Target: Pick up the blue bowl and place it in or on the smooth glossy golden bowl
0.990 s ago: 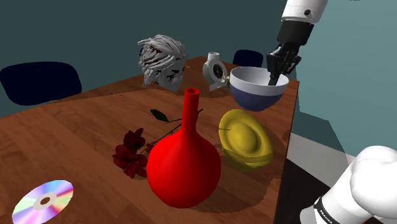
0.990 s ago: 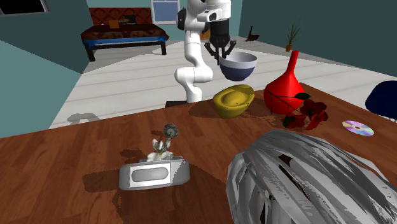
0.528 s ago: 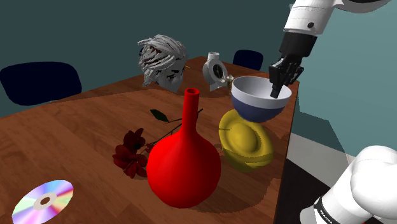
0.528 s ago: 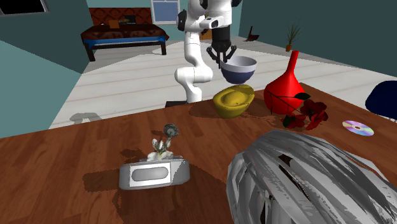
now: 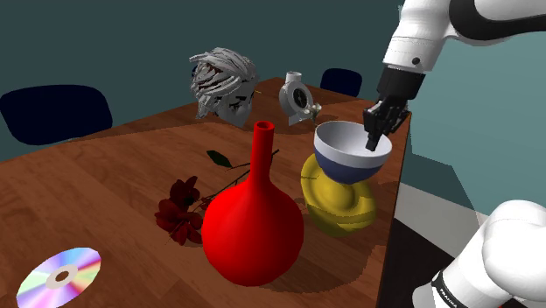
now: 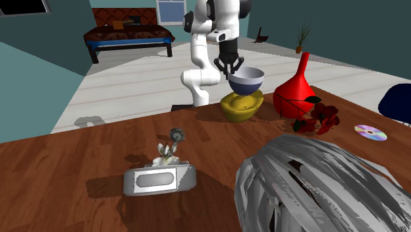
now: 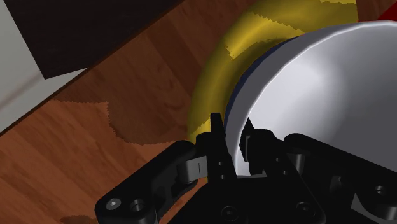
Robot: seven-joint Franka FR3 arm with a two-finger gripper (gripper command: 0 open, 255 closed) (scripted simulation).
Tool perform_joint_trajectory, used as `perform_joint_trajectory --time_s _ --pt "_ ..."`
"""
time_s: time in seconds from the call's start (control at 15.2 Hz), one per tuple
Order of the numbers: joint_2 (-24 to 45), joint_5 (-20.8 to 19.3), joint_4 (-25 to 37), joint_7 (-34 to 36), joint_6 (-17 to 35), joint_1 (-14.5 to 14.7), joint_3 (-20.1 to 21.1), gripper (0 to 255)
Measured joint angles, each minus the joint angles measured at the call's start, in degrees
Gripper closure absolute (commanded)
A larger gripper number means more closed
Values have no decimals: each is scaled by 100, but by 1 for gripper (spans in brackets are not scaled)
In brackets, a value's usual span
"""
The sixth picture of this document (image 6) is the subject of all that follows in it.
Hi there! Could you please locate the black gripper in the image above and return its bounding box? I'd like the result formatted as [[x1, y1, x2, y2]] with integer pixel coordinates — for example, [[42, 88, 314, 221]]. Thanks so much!
[[213, 37, 245, 80]]

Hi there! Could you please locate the blue and white bowl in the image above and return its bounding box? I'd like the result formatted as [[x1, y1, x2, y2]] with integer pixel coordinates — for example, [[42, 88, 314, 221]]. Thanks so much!
[[227, 66, 265, 96]]

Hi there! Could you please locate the yellow ingot-shaped bowl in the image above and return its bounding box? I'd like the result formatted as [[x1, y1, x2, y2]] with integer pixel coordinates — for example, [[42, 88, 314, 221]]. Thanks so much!
[[219, 89, 265, 123]]

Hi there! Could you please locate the dark red dustpan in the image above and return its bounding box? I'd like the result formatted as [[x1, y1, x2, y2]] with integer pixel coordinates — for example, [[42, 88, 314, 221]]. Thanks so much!
[[251, 26, 270, 44]]

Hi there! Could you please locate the red long-necked vase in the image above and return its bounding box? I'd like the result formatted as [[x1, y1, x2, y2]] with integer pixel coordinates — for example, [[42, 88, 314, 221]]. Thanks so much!
[[272, 51, 317, 120]]

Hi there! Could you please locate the potted green plant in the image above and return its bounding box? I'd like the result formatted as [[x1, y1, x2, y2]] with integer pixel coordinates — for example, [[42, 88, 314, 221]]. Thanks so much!
[[294, 18, 314, 55]]

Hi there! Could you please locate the white-framed window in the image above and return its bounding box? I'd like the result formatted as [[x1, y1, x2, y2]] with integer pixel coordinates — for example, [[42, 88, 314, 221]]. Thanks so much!
[[155, 0, 187, 26]]

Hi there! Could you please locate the bed with brown cover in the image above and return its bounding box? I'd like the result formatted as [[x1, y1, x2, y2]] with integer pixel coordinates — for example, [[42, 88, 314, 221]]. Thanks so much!
[[83, 7, 177, 65]]

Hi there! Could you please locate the red rose with stem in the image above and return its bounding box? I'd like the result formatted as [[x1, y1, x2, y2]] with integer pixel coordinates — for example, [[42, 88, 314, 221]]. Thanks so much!
[[277, 94, 341, 136]]

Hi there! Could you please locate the white and grey figurine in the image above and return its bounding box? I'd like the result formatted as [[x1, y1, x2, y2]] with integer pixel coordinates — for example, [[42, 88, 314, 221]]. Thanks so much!
[[151, 127, 186, 167]]

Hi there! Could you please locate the grey clock radio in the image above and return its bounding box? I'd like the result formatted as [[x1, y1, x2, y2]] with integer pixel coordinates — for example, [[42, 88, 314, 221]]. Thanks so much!
[[123, 161, 198, 197]]

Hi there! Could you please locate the grey striped helmet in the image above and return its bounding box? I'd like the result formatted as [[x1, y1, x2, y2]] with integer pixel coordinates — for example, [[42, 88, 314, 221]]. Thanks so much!
[[234, 134, 411, 232]]

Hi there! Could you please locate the shiny compact disc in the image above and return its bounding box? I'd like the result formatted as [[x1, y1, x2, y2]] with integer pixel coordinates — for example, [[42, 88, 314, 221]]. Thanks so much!
[[354, 124, 389, 142]]

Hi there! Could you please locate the dark blue chair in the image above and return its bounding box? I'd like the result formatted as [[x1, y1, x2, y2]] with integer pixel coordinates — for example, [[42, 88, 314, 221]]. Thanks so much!
[[377, 83, 411, 127]]

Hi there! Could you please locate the brown wooden table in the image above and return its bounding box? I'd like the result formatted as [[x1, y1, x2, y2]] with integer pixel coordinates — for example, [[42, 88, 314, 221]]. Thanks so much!
[[0, 84, 411, 232]]

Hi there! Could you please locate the dark framed window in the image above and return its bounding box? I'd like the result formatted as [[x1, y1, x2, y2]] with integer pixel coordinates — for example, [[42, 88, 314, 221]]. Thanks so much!
[[0, 0, 52, 17]]

